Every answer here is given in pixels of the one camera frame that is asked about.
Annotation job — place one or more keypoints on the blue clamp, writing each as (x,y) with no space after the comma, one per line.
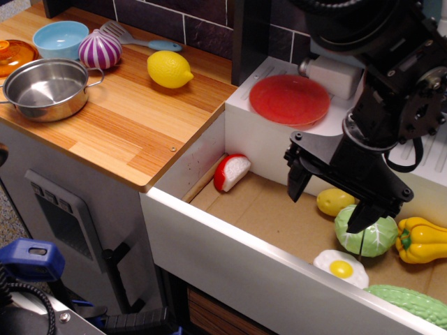
(33,260)

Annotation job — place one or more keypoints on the yellow toy lemon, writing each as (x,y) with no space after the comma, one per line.
(169,69)

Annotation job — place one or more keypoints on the red plastic plate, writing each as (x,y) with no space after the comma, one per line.
(289,100)

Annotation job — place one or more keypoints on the yellow toy bell pepper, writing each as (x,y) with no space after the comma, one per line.
(420,241)

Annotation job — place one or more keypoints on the green toy cucumber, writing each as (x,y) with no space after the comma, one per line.
(414,302)

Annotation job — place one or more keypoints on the toy fried egg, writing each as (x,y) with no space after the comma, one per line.
(342,266)

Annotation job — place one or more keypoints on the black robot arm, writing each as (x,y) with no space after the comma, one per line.
(404,84)

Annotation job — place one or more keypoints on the yellow toy potato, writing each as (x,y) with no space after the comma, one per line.
(331,201)

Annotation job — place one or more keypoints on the grey spatula blue handle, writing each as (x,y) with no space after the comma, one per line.
(125,38)

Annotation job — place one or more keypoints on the red white cheese wedge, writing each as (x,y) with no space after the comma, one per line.
(230,170)

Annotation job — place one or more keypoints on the green toy cabbage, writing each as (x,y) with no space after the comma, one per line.
(372,242)

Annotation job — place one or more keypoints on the black oven door handle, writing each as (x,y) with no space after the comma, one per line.
(112,258)

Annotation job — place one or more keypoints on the steel pot with handles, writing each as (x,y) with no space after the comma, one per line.
(48,90)

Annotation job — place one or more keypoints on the grey oven door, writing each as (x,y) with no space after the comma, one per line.
(83,212)

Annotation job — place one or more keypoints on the purple striped toy onion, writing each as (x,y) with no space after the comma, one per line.
(100,50)

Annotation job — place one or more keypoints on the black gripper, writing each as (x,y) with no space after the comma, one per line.
(361,172)

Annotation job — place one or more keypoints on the orange transparent pot lid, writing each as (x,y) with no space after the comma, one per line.
(16,53)

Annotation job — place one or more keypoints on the light blue bowl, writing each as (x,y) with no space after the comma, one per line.
(60,39)

